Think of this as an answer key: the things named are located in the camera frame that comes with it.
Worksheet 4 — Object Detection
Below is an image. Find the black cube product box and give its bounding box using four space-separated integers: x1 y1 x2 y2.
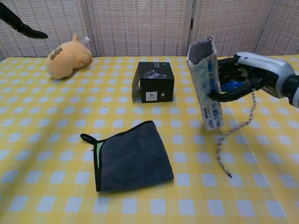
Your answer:
131 61 175 104

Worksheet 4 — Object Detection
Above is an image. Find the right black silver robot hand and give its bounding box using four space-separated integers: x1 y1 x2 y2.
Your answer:
207 51 296 103

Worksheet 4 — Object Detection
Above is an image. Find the orange plush toy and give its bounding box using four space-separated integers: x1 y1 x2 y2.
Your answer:
45 34 93 80

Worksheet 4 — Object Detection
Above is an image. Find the blue snack packet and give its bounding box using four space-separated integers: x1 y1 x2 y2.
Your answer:
221 80 248 91

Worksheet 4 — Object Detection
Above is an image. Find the speckled braided rope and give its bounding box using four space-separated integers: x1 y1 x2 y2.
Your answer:
217 92 257 179

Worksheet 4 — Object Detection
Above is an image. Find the yellow white checked tablecloth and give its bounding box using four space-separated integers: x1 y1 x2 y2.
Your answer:
0 55 299 224

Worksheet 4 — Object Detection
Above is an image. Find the white blue toothpaste carton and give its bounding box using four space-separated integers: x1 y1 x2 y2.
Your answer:
186 35 224 132

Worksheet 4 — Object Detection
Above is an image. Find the dark grey microfibre cloth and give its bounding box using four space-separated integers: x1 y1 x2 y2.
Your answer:
80 120 175 192

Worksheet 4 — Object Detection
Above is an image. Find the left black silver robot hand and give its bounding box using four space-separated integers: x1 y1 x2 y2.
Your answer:
0 2 49 40

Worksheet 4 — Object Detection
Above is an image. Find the woven folding screen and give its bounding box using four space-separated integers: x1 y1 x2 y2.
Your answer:
0 0 299 58

